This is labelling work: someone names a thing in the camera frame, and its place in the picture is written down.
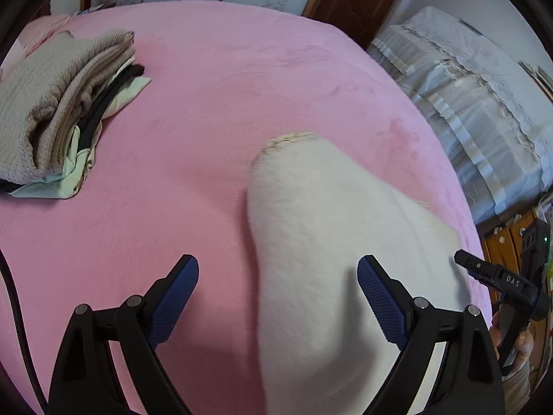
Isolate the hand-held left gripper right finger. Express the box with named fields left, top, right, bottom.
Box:
left=357, top=255, right=506, bottom=415

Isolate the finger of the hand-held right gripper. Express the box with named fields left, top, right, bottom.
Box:
left=453, top=250, right=538, bottom=301

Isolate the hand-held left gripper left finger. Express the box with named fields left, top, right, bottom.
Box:
left=48, top=254, right=200, bottom=415

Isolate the white fluffy cardigan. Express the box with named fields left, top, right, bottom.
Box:
left=246, top=132, right=474, bottom=415

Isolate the person's right hand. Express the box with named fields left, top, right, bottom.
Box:
left=490, top=311, right=541, bottom=375

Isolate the stack of books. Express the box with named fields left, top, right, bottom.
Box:
left=518, top=61, right=553, bottom=96

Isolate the folded black garment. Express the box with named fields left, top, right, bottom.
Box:
left=0, top=64, right=145, bottom=194

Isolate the pink bed blanket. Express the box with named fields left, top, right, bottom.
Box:
left=0, top=1, right=497, bottom=415

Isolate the folded pale green garment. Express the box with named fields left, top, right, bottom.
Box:
left=9, top=75, right=152, bottom=200

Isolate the folded beige-grey knit sweater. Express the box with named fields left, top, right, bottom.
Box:
left=0, top=29, right=137, bottom=184

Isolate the brown wooden door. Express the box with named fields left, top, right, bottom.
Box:
left=302, top=0, right=415, bottom=48

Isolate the black braided cable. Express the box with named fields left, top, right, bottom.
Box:
left=0, top=248, right=48, bottom=415

